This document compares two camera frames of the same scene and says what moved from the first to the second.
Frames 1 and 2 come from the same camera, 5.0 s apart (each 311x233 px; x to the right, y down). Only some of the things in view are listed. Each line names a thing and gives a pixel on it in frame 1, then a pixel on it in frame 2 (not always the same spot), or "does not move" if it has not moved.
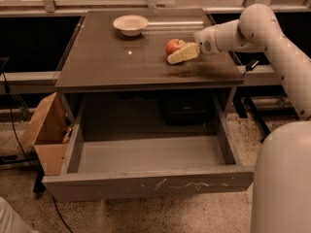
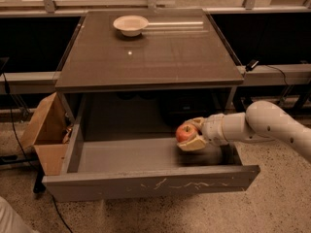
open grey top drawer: (117, 167) does not move
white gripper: (204, 40) to (213, 130)
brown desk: (100, 57) does not move
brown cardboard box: (51, 136) does not move
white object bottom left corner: (11, 221) does not move
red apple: (173, 46) to (186, 132)
